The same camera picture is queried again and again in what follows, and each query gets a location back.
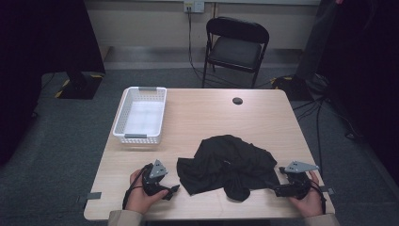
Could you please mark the person's left hand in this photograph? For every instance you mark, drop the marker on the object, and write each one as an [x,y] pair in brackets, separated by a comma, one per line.
[141,196]

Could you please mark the black t-shirt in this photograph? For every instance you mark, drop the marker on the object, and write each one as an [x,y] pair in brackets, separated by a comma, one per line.
[226,163]

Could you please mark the white plastic basket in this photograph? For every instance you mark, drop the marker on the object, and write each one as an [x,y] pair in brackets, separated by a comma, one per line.
[141,117]

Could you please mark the grey tape strip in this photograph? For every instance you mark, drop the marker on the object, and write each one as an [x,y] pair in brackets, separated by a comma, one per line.
[328,190]
[91,196]

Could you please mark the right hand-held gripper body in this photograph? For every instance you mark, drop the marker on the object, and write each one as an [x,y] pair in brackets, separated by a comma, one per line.
[298,180]

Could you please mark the dark curtain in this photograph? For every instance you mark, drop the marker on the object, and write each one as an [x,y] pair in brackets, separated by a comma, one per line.
[37,62]
[363,62]

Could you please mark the black table grommet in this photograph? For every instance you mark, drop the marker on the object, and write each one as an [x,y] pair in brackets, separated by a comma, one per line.
[237,101]

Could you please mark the black stand base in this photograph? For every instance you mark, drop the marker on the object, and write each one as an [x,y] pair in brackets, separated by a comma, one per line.
[82,86]
[291,88]

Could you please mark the person's right hand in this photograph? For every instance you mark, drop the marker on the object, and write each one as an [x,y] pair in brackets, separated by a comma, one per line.
[310,202]

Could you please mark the white wall socket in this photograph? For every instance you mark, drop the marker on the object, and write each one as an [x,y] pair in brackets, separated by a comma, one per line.
[194,6]

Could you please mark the black folding chair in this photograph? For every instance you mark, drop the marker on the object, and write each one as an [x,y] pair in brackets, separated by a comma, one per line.
[236,50]

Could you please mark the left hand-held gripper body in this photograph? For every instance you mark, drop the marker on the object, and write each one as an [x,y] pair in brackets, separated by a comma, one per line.
[154,175]

